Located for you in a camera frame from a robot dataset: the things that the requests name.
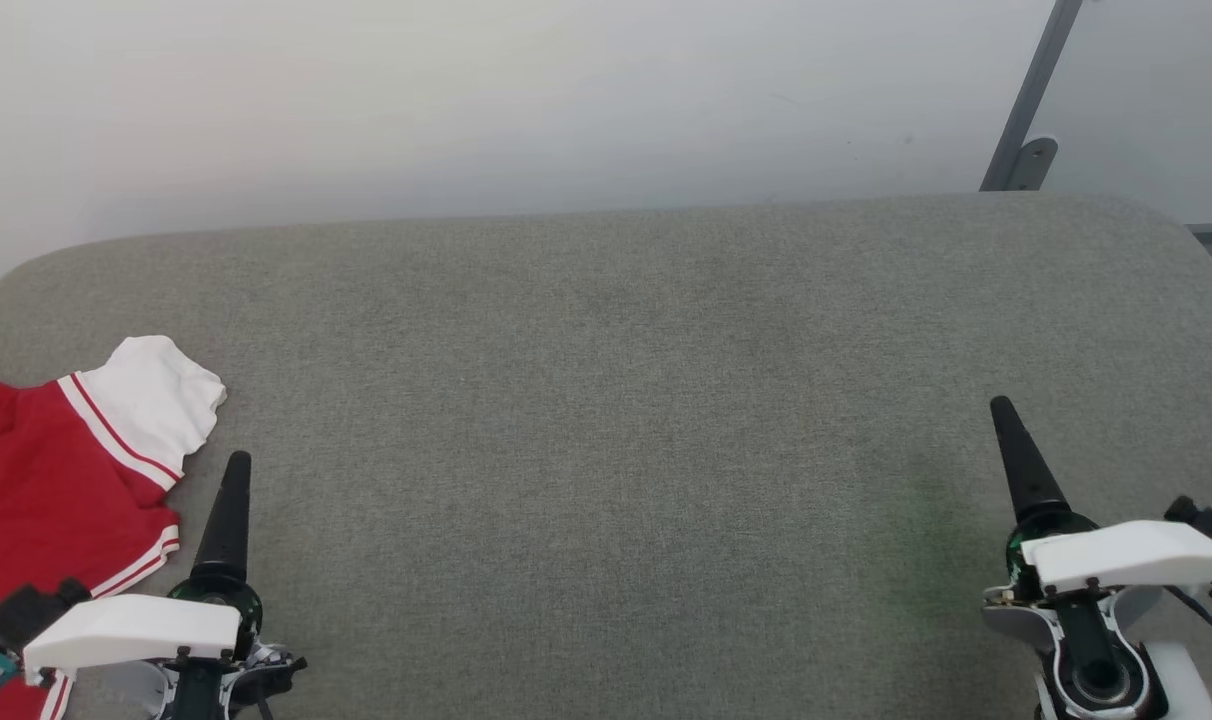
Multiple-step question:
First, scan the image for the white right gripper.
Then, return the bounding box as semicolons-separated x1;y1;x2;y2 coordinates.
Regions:
990;396;1212;601

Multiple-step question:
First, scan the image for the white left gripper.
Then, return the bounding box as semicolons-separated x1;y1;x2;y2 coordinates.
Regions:
22;450;265;686

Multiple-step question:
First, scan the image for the red shirt with white sleeves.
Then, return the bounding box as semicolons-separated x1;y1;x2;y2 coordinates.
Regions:
0;335;229;720

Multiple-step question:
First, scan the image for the grey fabric sofa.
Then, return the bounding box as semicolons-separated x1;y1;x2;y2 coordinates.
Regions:
0;192;1212;720

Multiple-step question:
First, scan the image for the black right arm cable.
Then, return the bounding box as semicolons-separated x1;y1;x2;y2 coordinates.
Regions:
1161;583;1212;663

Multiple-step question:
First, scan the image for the grey metal wall bracket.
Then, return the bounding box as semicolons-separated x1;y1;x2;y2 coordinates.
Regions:
1006;136;1060;192

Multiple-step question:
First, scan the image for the grey metal post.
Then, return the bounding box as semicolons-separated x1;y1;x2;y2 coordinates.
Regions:
979;0;1084;193

